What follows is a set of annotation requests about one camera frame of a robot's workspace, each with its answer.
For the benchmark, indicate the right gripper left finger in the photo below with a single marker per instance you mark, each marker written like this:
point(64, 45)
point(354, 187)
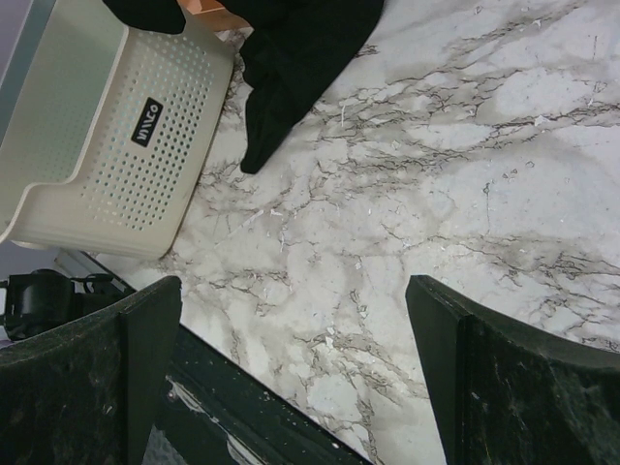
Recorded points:
point(87, 392)

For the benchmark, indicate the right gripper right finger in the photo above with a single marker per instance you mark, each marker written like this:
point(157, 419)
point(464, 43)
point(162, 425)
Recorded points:
point(504, 392)

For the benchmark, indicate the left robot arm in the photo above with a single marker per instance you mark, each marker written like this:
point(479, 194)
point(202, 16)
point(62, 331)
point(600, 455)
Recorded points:
point(45, 299)

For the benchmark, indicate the black t shirt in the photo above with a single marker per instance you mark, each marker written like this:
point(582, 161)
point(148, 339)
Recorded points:
point(297, 49)

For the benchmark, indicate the cream plastic laundry basket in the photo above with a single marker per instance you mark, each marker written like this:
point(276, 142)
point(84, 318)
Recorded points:
point(104, 127)

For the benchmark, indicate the orange plastic file organizer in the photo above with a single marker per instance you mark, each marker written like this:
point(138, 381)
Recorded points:
point(214, 15)

